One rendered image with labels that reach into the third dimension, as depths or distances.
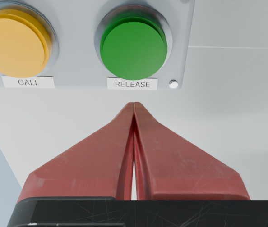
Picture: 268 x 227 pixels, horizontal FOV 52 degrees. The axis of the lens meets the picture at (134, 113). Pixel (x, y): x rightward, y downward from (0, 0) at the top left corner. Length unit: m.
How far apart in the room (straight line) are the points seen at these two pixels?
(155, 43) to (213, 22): 0.13
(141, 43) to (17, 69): 0.08
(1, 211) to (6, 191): 0.25
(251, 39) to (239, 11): 0.03
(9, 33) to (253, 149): 0.33
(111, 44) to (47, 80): 0.06
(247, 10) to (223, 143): 0.17
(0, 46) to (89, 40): 0.05
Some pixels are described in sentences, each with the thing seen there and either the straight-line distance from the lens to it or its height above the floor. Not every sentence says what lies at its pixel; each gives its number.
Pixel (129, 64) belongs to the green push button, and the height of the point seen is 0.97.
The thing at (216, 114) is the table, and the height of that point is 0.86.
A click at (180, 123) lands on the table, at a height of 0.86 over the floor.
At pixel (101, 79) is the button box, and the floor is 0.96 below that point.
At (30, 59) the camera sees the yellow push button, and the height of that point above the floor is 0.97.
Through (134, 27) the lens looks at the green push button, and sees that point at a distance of 0.16.
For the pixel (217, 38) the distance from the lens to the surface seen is 0.29.
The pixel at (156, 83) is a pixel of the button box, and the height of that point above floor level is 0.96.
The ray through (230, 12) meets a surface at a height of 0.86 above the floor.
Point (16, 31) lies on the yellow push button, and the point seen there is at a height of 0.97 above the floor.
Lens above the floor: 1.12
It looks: 53 degrees down
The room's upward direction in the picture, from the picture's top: 179 degrees clockwise
